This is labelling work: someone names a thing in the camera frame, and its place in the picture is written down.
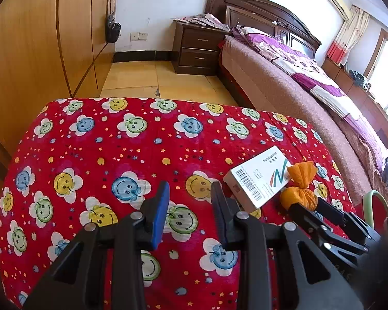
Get red chair with green frame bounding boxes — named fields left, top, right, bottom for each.
left=361, top=190, right=388, bottom=230

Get pink patterned clothes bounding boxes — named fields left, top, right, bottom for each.
left=175, top=13, right=231, bottom=32

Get wooden wardrobe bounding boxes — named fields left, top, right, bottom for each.
left=0, top=0, right=120, bottom=149

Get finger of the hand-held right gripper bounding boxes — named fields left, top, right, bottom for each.
left=316, top=196, right=381, bottom=248
left=289, top=201, right=370, bottom=271

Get white and red curtain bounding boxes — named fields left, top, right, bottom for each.
left=326, top=5, right=371, bottom=66

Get orange mesh bag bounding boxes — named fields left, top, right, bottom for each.
left=280, top=161, right=319, bottom=212

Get low wooden cabinet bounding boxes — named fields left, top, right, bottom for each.
left=322, top=57, right=388, bottom=156

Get dark blue clothes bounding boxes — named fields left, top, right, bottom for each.
left=348, top=69, right=372, bottom=91

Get red smiley flower tablecloth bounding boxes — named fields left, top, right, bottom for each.
left=0, top=97, right=358, bottom=310

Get white cardboard box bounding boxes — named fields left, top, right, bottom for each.
left=223, top=145, right=293, bottom=210

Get dark wooden headboard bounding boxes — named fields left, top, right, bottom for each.
left=204, top=0, right=322, bottom=60

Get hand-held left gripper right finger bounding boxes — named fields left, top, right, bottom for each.
left=211, top=181, right=364, bottom=310

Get purple patchwork quilt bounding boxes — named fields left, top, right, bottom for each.
left=242, top=29, right=388, bottom=156

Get dark wooden nightstand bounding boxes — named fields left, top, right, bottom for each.
left=173, top=19, right=230, bottom=75

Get wall air conditioner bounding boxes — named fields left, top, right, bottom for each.
left=325, top=0, right=352, bottom=21

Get purple pillow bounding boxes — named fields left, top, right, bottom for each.
left=232, top=25, right=283, bottom=47

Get bed with pink cover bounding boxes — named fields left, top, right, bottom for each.
left=218, top=35, right=388, bottom=201

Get black hanging bag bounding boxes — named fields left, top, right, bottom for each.
left=105, top=0, right=122, bottom=43

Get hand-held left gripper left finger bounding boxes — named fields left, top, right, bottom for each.
left=23, top=181, right=171, bottom=310

